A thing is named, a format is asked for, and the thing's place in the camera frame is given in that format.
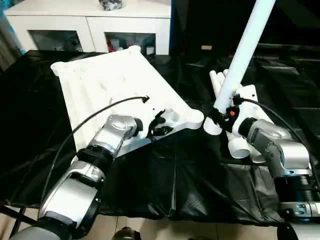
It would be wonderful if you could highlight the black metal stand frame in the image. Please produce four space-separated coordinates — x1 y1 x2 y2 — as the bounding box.
0 203 38 233

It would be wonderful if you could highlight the dark brown rounded object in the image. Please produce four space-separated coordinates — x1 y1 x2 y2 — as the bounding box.
114 226 141 240

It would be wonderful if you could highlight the white cabinet with glass doors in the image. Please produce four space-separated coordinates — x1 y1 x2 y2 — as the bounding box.
3 0 173 56

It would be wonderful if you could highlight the clear bag of dark parts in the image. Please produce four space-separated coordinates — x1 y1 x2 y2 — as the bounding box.
98 0 124 12

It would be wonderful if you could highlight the white plastic table top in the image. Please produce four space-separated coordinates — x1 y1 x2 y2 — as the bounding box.
49 45 204 158

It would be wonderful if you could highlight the black plastic mat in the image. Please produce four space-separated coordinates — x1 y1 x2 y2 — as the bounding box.
0 48 320 226

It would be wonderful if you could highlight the grey curtain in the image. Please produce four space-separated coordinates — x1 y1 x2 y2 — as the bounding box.
0 22 26 73

